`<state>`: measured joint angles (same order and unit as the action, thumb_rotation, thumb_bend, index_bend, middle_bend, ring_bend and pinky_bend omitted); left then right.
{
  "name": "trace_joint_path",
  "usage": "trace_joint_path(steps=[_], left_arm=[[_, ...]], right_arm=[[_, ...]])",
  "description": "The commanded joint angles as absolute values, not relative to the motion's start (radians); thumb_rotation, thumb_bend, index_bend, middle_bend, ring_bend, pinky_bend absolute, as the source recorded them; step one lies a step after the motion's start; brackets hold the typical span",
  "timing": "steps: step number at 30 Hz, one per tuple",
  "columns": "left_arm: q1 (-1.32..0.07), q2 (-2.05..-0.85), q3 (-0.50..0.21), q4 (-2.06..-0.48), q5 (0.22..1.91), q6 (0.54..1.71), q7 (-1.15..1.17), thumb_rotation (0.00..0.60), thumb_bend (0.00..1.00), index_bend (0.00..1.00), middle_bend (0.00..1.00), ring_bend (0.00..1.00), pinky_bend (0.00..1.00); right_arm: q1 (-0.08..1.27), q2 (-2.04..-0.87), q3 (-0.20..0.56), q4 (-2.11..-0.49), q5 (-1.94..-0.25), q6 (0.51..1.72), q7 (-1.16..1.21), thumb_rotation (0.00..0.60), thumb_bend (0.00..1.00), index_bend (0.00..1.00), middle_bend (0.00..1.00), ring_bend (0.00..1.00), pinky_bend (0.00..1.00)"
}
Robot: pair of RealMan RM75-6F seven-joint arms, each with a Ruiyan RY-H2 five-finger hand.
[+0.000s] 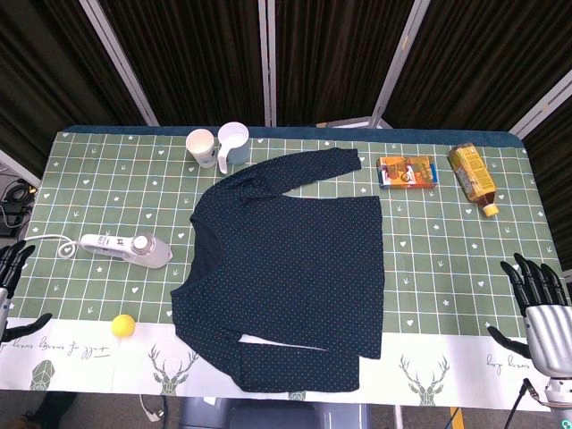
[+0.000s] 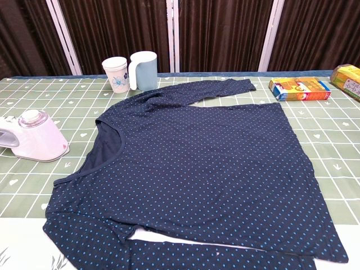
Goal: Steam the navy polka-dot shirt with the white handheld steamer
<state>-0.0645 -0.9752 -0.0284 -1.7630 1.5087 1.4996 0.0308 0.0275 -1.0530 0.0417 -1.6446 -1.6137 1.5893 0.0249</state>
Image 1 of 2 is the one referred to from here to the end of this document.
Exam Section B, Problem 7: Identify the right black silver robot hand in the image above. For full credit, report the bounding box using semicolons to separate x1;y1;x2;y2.
486;252;572;381

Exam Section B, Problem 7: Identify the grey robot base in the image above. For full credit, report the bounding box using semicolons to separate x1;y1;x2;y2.
178;395;372;429

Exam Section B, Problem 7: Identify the white plug cable under table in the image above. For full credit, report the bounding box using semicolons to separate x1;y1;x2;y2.
139;392;170;424

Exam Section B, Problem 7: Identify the orange snack box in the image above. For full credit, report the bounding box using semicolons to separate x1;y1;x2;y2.
375;155;440;191

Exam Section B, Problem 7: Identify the white partition frame post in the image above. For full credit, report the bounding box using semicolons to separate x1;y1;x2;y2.
370;0;433;129
509;70;572;140
257;0;279;128
79;0;160;127

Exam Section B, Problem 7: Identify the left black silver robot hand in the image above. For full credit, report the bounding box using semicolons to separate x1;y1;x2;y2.
0;240;54;343

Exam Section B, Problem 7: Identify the yellow ball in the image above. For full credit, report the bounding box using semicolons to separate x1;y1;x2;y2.
111;314;137;339

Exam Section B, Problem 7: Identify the navy dotted long-sleeve shirt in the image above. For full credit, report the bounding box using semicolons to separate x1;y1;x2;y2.
169;147;386;395

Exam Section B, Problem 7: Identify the blue mug with white handle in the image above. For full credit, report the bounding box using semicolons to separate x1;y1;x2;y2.
216;122;251;175

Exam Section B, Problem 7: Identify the white handheld steam iron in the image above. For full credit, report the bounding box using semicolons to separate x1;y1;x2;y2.
79;232;173;270

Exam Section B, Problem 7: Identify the black shoe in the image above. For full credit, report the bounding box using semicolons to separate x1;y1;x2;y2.
21;391;78;429

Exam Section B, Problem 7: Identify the green checked tablecloth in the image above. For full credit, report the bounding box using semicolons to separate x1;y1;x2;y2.
0;128;572;413

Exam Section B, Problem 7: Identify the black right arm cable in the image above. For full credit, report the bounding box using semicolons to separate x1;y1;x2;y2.
503;378;540;429

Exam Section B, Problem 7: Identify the white paper cup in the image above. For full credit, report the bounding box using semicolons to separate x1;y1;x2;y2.
185;128;219;170

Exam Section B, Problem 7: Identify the black floor electronics with cables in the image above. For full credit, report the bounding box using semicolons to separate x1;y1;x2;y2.
0;177;38;239

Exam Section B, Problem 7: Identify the yellow-capped tea bottle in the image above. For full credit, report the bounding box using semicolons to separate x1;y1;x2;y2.
448;142;501;219

